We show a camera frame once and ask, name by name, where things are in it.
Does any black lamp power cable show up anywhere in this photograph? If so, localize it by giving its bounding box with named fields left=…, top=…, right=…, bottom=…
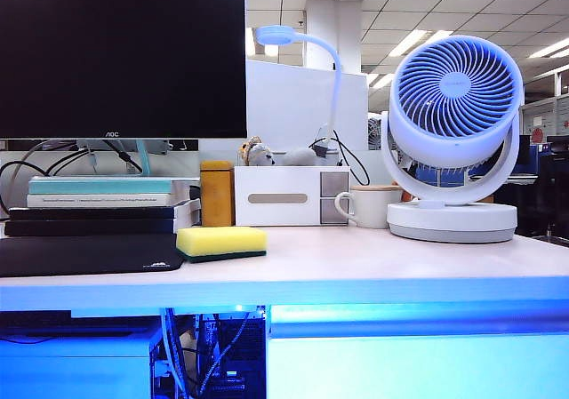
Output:
left=308, top=130, right=371, bottom=187

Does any black flat box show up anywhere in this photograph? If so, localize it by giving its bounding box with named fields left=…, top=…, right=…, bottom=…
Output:
left=0, top=309, right=73, bottom=329

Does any white gooseneck desk lamp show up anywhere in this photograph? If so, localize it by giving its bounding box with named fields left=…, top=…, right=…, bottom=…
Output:
left=254, top=24, right=344, bottom=164

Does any red wall poster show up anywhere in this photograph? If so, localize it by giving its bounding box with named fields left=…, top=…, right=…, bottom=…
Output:
left=530, top=115, right=547, bottom=145

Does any yellow sponge with green pad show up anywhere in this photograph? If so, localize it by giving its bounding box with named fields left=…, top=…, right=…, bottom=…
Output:
left=175, top=226, right=268, bottom=265

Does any white partition board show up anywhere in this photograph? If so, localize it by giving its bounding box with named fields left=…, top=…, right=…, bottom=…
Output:
left=246, top=59, right=369, bottom=151

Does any white ceramic mug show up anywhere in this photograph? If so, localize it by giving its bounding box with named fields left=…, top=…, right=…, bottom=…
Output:
left=333, top=187, right=403, bottom=230

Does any black mouse pad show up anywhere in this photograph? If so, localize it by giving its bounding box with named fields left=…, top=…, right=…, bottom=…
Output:
left=0, top=233, right=186, bottom=279

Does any black AOC computer monitor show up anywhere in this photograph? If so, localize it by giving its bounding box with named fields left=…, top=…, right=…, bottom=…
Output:
left=0, top=0, right=248, bottom=178

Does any white covered book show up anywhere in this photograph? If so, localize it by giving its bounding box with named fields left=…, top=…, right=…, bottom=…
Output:
left=26, top=193, right=196, bottom=209

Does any grey desk divider panel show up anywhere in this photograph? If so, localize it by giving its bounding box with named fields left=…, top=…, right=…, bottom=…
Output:
left=0, top=148, right=388, bottom=187

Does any black plugged monitor cable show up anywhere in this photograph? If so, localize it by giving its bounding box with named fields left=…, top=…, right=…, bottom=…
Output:
left=102, top=139, right=144, bottom=174

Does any black office chair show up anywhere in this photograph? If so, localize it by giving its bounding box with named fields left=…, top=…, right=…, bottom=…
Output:
left=517, top=135, right=569, bottom=240

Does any grey stone shaped plush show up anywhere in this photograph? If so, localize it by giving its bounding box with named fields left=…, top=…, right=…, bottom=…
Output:
left=280, top=147, right=317, bottom=167

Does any white round desk fan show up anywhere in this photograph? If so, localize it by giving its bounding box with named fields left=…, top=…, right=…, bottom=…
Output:
left=381, top=34, right=525, bottom=244

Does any white cabinet unit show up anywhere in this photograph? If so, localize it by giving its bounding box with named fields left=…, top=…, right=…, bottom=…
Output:
left=0, top=327, right=164, bottom=399

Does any black computer tower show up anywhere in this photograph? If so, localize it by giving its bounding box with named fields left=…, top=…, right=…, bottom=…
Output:
left=195, top=313, right=268, bottom=399

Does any white desk drawer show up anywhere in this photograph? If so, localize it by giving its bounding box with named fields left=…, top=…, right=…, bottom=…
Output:
left=266, top=303, right=569, bottom=399

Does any white tissue box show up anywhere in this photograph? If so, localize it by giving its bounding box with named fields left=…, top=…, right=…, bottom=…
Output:
left=233, top=164, right=352, bottom=227

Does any black looping monitor cable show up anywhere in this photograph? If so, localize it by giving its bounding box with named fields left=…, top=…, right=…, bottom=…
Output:
left=0, top=148, right=92, bottom=216

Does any amber yellow rectangular tin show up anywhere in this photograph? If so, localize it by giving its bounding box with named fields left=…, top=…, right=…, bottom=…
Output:
left=199, top=159, right=236, bottom=228

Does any white background fan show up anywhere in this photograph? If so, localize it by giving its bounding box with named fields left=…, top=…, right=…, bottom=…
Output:
left=367, top=116, right=389, bottom=151

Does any small brown white plush toy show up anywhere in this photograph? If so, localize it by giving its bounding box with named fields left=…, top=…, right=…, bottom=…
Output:
left=239, top=135, right=275, bottom=167

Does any round wooden mug lid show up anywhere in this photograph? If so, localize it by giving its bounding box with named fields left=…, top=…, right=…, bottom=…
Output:
left=349, top=184, right=403, bottom=194

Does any teal covered book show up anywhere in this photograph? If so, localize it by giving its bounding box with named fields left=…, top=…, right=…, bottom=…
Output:
left=28, top=176, right=201, bottom=196

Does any white cable bundle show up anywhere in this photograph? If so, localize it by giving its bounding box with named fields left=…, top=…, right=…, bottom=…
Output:
left=158, top=307, right=188, bottom=399

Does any grey monitor cable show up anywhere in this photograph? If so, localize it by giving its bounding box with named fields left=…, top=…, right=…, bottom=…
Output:
left=8, top=139, right=70, bottom=183

